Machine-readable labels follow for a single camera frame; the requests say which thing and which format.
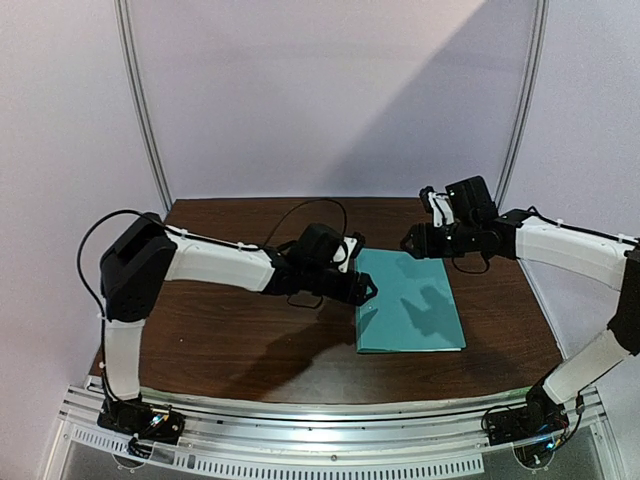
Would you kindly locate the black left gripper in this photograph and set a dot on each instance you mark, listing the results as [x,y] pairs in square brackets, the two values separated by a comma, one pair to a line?
[348,295]

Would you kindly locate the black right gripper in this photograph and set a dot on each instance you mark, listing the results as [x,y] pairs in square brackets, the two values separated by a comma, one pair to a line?
[424,242]

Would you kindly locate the teal file folder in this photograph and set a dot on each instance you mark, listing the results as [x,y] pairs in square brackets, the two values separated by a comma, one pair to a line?
[414,310]

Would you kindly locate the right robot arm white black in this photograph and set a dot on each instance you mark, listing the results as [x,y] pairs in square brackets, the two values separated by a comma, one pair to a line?
[465,219]

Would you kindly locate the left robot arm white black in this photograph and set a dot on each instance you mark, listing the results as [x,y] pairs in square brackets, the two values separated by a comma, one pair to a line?
[149,254]

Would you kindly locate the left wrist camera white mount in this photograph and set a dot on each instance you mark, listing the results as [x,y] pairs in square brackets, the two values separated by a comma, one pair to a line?
[348,249]

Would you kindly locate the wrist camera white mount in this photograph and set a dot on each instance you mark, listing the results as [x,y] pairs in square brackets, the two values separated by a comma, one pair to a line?
[438,205]
[348,249]

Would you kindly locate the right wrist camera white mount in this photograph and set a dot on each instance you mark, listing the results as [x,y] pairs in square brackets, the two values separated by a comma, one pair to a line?
[438,205]

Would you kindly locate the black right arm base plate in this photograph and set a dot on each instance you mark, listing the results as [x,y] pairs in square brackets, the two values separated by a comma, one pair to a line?
[503,424]

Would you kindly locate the aluminium front rail frame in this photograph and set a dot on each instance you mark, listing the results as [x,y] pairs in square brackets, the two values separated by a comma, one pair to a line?
[234,439]

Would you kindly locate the right aluminium wall post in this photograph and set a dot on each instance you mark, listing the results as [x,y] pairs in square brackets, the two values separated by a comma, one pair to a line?
[532,64]

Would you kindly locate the aluminium wall post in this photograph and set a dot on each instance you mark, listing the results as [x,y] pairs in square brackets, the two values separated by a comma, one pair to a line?
[532,64]
[124,22]

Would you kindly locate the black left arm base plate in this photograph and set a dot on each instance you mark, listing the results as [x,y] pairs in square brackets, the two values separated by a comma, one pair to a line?
[142,420]

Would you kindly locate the left aluminium wall post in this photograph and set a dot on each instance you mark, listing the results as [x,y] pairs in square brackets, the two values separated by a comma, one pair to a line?
[124,22]

